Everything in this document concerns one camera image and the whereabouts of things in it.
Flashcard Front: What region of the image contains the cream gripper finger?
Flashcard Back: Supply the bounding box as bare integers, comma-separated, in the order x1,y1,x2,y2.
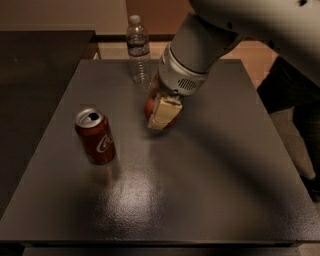
146,93,184,131
147,74,160,99

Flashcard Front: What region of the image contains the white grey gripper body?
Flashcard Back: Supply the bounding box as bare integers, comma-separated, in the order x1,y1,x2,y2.
157,44,208,97

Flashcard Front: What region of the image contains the red apple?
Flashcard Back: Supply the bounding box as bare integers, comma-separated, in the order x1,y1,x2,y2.
144,95,183,130

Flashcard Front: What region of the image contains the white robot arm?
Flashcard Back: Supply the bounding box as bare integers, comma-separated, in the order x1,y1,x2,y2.
148,0,320,130

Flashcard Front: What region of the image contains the red coke can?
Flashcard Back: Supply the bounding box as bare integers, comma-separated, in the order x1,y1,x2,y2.
75,108,116,165

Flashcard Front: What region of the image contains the clear plastic water bottle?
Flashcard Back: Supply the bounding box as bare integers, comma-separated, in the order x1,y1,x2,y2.
126,15,151,85

